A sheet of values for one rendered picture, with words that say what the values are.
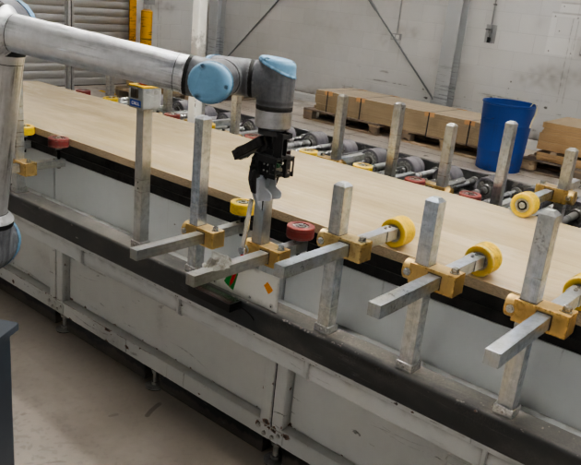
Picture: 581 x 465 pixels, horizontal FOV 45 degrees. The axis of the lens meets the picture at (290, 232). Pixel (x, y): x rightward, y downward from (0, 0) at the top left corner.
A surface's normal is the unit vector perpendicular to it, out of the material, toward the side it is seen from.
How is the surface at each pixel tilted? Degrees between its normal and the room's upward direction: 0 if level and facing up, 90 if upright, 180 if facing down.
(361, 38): 90
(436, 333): 90
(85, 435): 0
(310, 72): 90
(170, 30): 90
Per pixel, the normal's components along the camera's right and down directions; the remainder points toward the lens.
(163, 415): 0.10, -0.94
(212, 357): -0.64, 0.19
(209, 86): -0.05, 0.33
